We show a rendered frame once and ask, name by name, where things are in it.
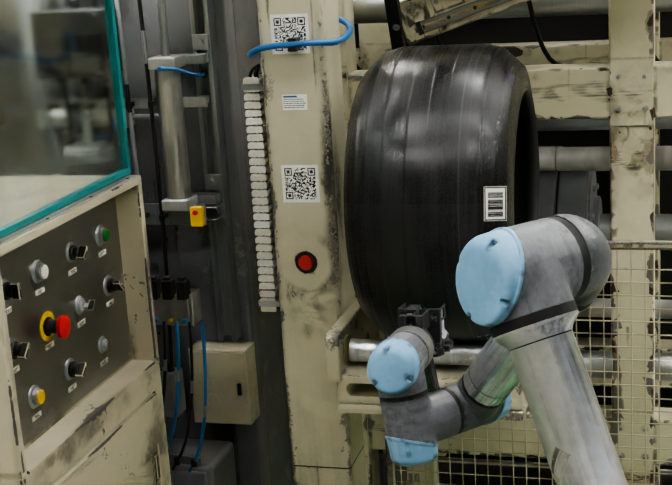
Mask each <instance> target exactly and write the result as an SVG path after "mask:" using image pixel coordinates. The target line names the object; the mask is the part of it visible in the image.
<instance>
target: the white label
mask: <svg viewBox="0 0 672 485"><path fill-rule="evenodd" d="M484 221H507V186H485V187H484Z"/></svg>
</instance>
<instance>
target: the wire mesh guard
mask: <svg viewBox="0 0 672 485"><path fill-rule="evenodd" d="M607 241H608V244H609V246H610V249H611V250H616V261H617V268H611V270H617V281H607V282H606V283H617V295H614V294H604V288H603V294H599V295H598V296H603V307H590V306H589V307H588V308H589V320H579V319H577V317H576V320H575V321H576V332H574V333H576V341H577V334H590V345H578V346H587V347H590V358H583V359H590V370H587V371H588V372H590V380H591V372H604V383H592V384H595V385H604V396H596V397H604V408H601V410H604V419H605V410H618V421H605V422H613V423H618V434H614V433H610V435H618V446H614V447H618V458H619V447H622V448H631V459H624V458H619V460H631V471H623V472H631V475H632V483H628V484H632V485H654V484H646V473H651V474H659V485H660V474H669V475H672V473H660V462H672V461H661V460H660V450H672V449H667V448H660V437H668V438H672V436H660V425H672V424H664V423H660V412H667V413H672V411H660V400H672V399H665V398H660V387H672V386H660V374H665V375H672V373H660V362H672V361H669V360H660V349H672V348H664V347H660V336H672V335H660V323H672V322H660V310H672V309H660V297H672V296H665V295H660V284H672V282H660V270H670V271H672V269H660V250H672V241H651V240H607ZM618 250H631V269H625V268H618ZM632 250H645V269H632ZM646 250H659V269H646ZM618 270H631V282H618ZM632 270H645V282H632ZM646 270H659V282H646ZM618 283H631V295H618ZM632 283H645V295H632ZM646 283H654V284H659V295H646ZM604 296H617V308H615V307H604ZM618 296H631V308H618ZM632 296H645V308H632ZM646 297H659V308H646ZM590 308H600V309H603V320H591V310H590ZM604 309H617V320H604ZM618 309H631V321H619V320H618ZM632 309H644V310H645V321H632ZM646 310H659V321H646ZM577 321H589V333H588V332H577ZM591 321H603V333H591ZM604 321H605V322H617V333H605V332H604ZM618 322H631V334H624V333H618ZM632 322H644V323H645V334H632ZM646 323H659V334H646ZM591 334H603V346H598V345H591ZM605 334H612V335H617V346H605ZM618 335H631V346H618ZM632 335H645V347H632ZM646 335H647V336H659V347H646ZM387 338H388V336H387V335H385V334H384V333H383V332H382V331H381V330H380V329H379V339H387ZM591 347H603V358H591ZM605 347H617V359H608V358H605ZM618 347H619V348H631V359H618ZM632 348H645V360H639V359H632ZM646 348H652V349H659V360H646ZM591 359H598V360H603V363H604V371H591ZM605 360H617V371H605ZM619 360H628V361H631V372H619ZM632 361H645V372H632ZM646 361H658V362H659V373H647V372H646ZM605 372H609V373H617V384H605ZM619 373H631V385H630V384H619ZM632 373H637V374H645V385H632ZM646 374H659V386H656V385H646ZM605 385H617V396H605ZM619 385H621V386H631V397H619ZM632 386H645V398H641V397H632ZM646 386H647V387H659V398H646ZM605 397H608V398H617V402H618V409H606V408H605ZM619 398H631V410H629V409H619ZM632 399H645V410H633V406H632ZM646 399H657V400H659V411H652V410H646ZM619 410H621V411H631V422H620V421H619ZM633 411H644V412H645V423H642V422H633ZM646 412H659V423H646ZM526 418H527V419H533V418H532V417H526V414H525V416H524V424H525V429H513V420H511V424H512V429H511V428H500V420H498V422H499V428H491V427H487V425H486V427H477V428H485V429H486V439H475V432H474V429H473V438H462V433H461V438H454V437H449V438H448V444H449V449H439V448H438V450H449V461H445V460H438V456H437V460H432V461H437V472H434V471H426V463H425V471H417V470H414V466H412V470H401V465H400V469H395V463H394V462H393V461H392V460H391V458H390V453H389V448H388V444H387V440H386V439H385V449H386V467H387V484H388V485H396V482H401V485H402V482H405V483H413V485H414V483H421V484H425V485H427V484H437V485H458V484H451V474H462V480H463V485H464V475H475V485H476V475H480V476H488V485H489V476H497V477H500V484H501V485H502V477H513V485H515V484H514V478H526V485H527V478H531V479H539V485H540V479H547V480H552V485H553V480H554V479H553V475H552V478H540V467H545V468H550V466H540V455H544V456H546V455H545V454H540V452H539V443H541V442H539V435H538V442H531V441H526V431H537V430H532V429H526ZM619 423H631V434H619ZM633 423H634V424H645V435H634V434H633ZM646 424H656V425H659V436H655V435H646ZM487 429H499V440H492V439H487ZM500 429H505V430H512V440H500ZM513 430H525V441H513ZM619 435H627V436H631V447H628V446H619ZM633 436H645V447H633ZM646 436H647V437H659V448H648V447H646ZM450 439H461V450H458V449H450ZM462 439H467V440H474V450H463V449H462ZM475 440H486V446H487V451H476V450H475ZM488 441H499V452H495V451H488ZM500 441H506V442H512V452H501V445H500ZM513 442H525V453H514V449H513ZM526 443H538V454H532V453H527V452H526ZM633 448H641V449H645V460H643V459H633ZM646 449H659V460H646ZM450 450H452V451H461V455H462V461H450ZM463 451H471V452H474V462H463ZM475 452H487V463H480V462H476V459H475ZM488 452H489V453H500V464H498V463H488ZM501 453H508V454H512V458H513V464H501ZM514 454H525V462H526V465H516V464H514ZM527 455H538V463H539V466H533V465H527ZM633 460H636V461H645V472H639V471H633ZM438 461H440V462H449V468H450V472H438ZM646 461H655V462H659V473H657V472H646ZM451 462H458V463H462V473H451ZM463 463H474V465H475V474H468V473H463ZM476 464H487V475H485V474H476ZM488 464H493V465H500V475H489V468H488ZM501 465H510V466H513V476H502V475H501ZM514 466H526V477H519V476H514ZM527 466H528V467H539V478H536V477H527ZM395 470H396V471H400V474H401V481H396V478H395ZM402 471H413V482H409V481H402ZM414 472H425V482H414ZM426 472H430V473H437V478H438V483H427V480H426ZM439 473H446V474H450V484H442V483H439ZM633 473H645V484H637V483H633Z"/></svg>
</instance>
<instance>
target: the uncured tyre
mask: <svg viewBox="0 0 672 485"><path fill-rule="evenodd" d="M485 186H507V221H484V187H485ZM539 214H540V168H539V146H538V132H537V122H536V114H535V108H534V101H533V94H532V88H531V83H530V78H529V75H528V72H527V69H526V67H525V65H524V64H522V63H521V62H520V61H519V60H518V59H517V58H516V57H515V56H513V55H512V54H511V53H510V52H509V51H508V50H507V49H506V48H504V47H500V46H496V45H492V44H488V43H485V44H455V45H426V46H403V47H400V48H397V49H394V50H391V51H388V52H386V53H384V54H383V55H382V56H381V57H380V58H379V59H378V60H377V62H376V63H375V64H374V65H373V66H372V67H371V68H370V69H369V70H368V71H367V72H366V73H365V74H364V76H363V77H362V79H361V81H360V83H359V85H358V88H357V91H356V94H355V97H354V100H353V104H352V109H351V113H350V119H349V125H348V131H347V139H346V149H345V162H344V226H345V239H346V248H347V256H348V263H349V269H350V274H351V279H352V283H353V287H354V291H355V294H356V297H357V300H358V302H359V305H360V307H361V309H362V310H363V312H364V314H365V315H366V316H367V317H368V318H369V319H370V320H371V321H372V322H373V323H374V324H375V325H376V326H377V327H378V328H379V329H380V330H381V331H382V332H383V333H384V334H385V335H387V336H390V335H391V334H392V333H393V332H394V331H396V330H397V329H398V327H391V326H398V308H399V307H400V306H401V305H403V304H404V303H406V308H407V307H408V306H409V305H417V304H420V305H421V308H423V307H424V308H440V307H441V306H442V305H443V304H445V311H446V317H445V318H444V328H445V330H446V331H447V332H448V333H449V339H451V340H453V341H456V342H487V341H488V340H484V341H477V339H476V338H475V336H474V335H483V334H487V333H490V330H489V327H485V326H482V325H478V324H476V323H475V322H473V321H472V320H471V316H467V315H466V313H465V312H464V310H463V308H462V306H461V304H460V301H459V298H458V295H457V289H456V268H457V264H458V262H459V257H460V254H461V252H462V250H463V249H464V247H465V246H466V244H467V243H468V242H469V241H470V240H472V239H473V238H475V237H476V236H478V235H481V234H484V233H488V232H490V231H491V230H493V229H495V228H499V227H510V226H514V225H518V224H522V223H526V222H530V221H534V220H538V219H539Z"/></svg>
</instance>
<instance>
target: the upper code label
mask: <svg viewBox="0 0 672 485"><path fill-rule="evenodd" d="M270 25H271V39H272V43H279V42H287V39H288V38H291V37H300V41H301V40H309V26H308V13H302V14H278V15H270ZM272 52H273V55H274V54H304V53H310V46H304V47H300V50H299V51H296V52H288V48H281V49H272Z"/></svg>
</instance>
